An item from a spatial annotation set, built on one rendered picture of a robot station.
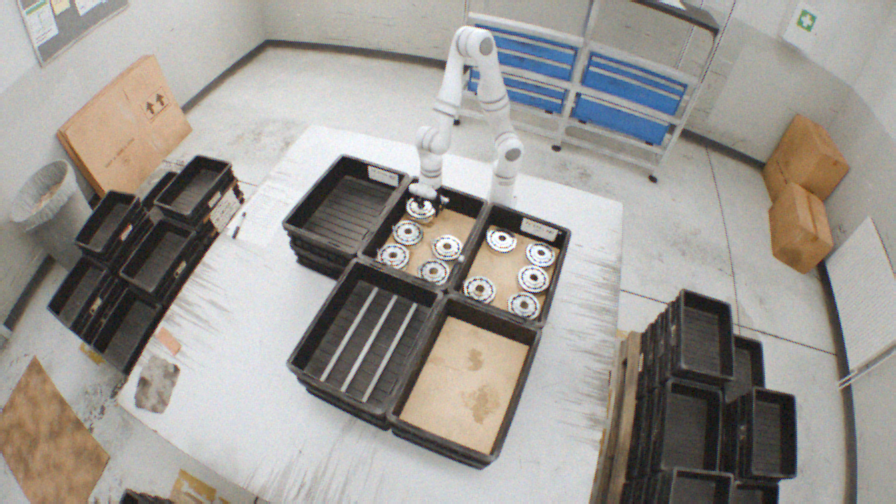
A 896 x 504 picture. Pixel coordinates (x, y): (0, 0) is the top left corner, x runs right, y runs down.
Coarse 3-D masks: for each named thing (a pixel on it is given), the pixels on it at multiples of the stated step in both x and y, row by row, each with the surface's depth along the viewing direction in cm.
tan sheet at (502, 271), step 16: (528, 240) 144; (480, 256) 138; (496, 256) 139; (512, 256) 139; (480, 272) 134; (496, 272) 135; (512, 272) 135; (496, 288) 131; (512, 288) 131; (496, 304) 127
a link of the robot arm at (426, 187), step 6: (420, 174) 128; (420, 180) 129; (426, 180) 127; (432, 180) 127; (438, 180) 128; (414, 186) 127; (420, 186) 128; (426, 186) 128; (432, 186) 129; (438, 186) 130; (414, 192) 127; (420, 192) 127; (426, 192) 126; (432, 192) 126; (432, 198) 127
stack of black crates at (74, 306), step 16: (80, 256) 164; (80, 272) 165; (96, 272) 171; (64, 288) 154; (80, 288) 163; (96, 288) 155; (112, 288) 167; (48, 304) 144; (64, 304) 155; (80, 304) 158; (96, 304) 157; (112, 304) 170; (64, 320) 151; (80, 320) 147; (96, 320) 159; (80, 336) 148
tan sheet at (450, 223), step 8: (440, 216) 148; (448, 216) 148; (456, 216) 148; (464, 216) 149; (424, 224) 145; (432, 224) 145; (440, 224) 146; (448, 224) 146; (456, 224) 146; (464, 224) 146; (472, 224) 146; (424, 232) 143; (432, 232) 143; (440, 232) 143; (448, 232) 144; (456, 232) 144; (464, 232) 144; (392, 240) 140; (424, 240) 141; (464, 240) 142; (416, 248) 139; (424, 248) 139; (416, 256) 137; (424, 256) 137; (416, 264) 135; (408, 272) 133; (416, 272) 133
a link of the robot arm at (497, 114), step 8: (480, 104) 124; (488, 104) 121; (496, 104) 120; (504, 104) 121; (488, 112) 124; (496, 112) 123; (504, 112) 124; (488, 120) 131; (496, 120) 128; (504, 120) 131; (496, 128) 135; (504, 128) 136; (512, 128) 138; (496, 136) 139
